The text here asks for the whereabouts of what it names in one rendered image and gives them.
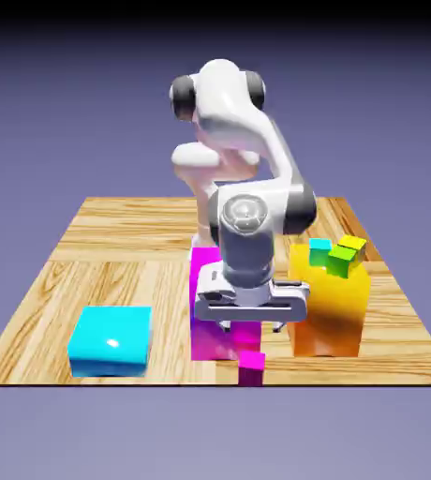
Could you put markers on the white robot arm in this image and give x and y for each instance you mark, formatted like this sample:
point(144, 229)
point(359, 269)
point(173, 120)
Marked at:
point(238, 112)

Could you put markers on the small magenta cube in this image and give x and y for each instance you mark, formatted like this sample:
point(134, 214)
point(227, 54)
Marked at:
point(251, 369)

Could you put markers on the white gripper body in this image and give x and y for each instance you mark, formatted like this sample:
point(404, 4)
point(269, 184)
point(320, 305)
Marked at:
point(251, 314)

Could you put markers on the small yellow cube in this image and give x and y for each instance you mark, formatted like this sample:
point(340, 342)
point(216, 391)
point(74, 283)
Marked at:
point(355, 243)

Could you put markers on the large magenta box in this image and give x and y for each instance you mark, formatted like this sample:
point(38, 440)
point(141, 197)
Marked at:
point(206, 337)

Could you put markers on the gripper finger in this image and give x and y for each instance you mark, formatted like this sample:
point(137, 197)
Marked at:
point(279, 326)
point(226, 326)

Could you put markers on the small green cube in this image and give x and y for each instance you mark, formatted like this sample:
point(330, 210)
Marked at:
point(341, 262)

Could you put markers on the large orange box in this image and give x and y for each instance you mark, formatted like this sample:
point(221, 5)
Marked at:
point(331, 318)

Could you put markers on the small cyan cube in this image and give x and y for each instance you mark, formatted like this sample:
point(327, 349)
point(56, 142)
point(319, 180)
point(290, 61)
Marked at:
point(318, 253)

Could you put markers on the large cyan box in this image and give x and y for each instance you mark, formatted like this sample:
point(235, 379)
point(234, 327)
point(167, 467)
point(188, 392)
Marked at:
point(110, 337)

